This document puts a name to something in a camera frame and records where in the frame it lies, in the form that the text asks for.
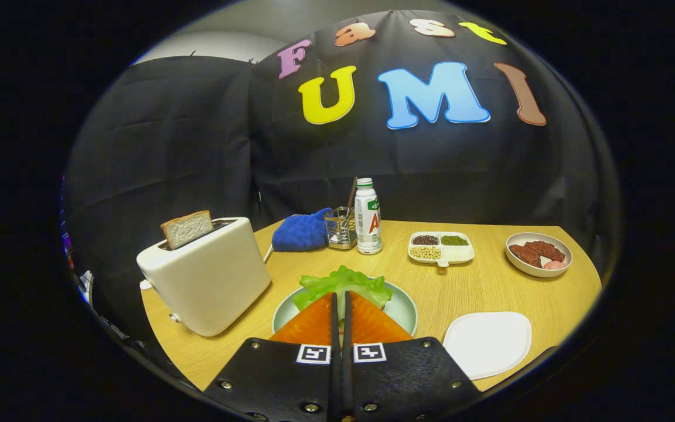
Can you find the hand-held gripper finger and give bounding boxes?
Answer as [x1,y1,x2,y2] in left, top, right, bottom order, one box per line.
[342,291,485,422]
[203,292,344,422]

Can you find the green lettuce leaf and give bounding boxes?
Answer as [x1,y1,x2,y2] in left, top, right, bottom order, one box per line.
[292,265,394,320]

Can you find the toasted bread slice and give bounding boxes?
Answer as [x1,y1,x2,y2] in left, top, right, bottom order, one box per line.
[160,210,215,251]

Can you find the pale green bowl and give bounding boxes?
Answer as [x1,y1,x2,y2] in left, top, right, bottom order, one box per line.
[272,280,418,338]

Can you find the white square plate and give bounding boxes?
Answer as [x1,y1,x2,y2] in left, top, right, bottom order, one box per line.
[442,311,533,380]

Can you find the blue oven mitt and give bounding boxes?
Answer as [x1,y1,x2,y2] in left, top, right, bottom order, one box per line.
[271,207,333,253]

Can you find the white drink bottle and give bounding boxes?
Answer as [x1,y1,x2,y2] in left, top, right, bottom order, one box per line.
[354,178,383,256]

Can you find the white toaster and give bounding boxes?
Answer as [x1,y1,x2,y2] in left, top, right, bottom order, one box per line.
[137,217,272,338]

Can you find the white divided dish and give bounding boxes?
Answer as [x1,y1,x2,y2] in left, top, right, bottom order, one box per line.
[408,231,476,268]

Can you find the beige meat bowl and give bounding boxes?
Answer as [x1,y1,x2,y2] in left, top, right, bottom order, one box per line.
[505,232,573,278]

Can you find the red meat slice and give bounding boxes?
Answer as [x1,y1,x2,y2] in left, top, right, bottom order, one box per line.
[524,240,566,263]
[509,244,543,268]

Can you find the wire utensil holder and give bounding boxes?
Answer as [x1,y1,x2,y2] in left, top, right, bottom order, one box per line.
[324,206,358,251]

